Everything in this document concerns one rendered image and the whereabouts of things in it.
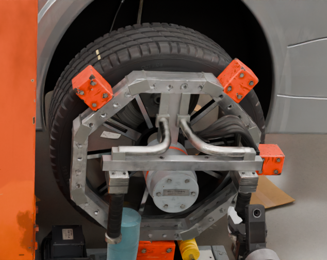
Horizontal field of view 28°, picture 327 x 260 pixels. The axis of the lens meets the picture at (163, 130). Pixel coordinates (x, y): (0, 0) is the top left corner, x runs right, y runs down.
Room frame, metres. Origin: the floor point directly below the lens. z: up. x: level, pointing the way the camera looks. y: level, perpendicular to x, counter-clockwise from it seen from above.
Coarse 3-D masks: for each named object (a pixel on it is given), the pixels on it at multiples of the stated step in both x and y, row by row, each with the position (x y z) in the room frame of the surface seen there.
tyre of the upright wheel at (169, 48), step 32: (128, 32) 1.82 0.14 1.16; (160, 32) 1.82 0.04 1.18; (192, 32) 1.90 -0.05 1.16; (96, 64) 1.68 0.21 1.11; (128, 64) 1.67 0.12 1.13; (160, 64) 1.69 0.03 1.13; (192, 64) 1.71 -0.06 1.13; (224, 64) 1.74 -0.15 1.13; (64, 96) 1.67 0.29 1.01; (256, 96) 1.77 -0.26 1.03; (64, 128) 1.63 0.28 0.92; (64, 160) 1.63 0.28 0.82; (64, 192) 1.63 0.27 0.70; (96, 224) 1.66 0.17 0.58
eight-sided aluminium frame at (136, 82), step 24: (144, 72) 1.64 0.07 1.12; (168, 72) 1.66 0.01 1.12; (192, 72) 1.68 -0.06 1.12; (120, 96) 1.58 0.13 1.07; (216, 96) 1.64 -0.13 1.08; (96, 120) 1.56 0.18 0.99; (72, 144) 1.59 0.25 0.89; (240, 144) 1.71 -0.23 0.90; (72, 168) 1.55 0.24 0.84; (72, 192) 1.55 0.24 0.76; (96, 216) 1.57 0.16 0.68; (192, 216) 1.68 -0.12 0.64; (216, 216) 1.65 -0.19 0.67; (144, 240) 1.60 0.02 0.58
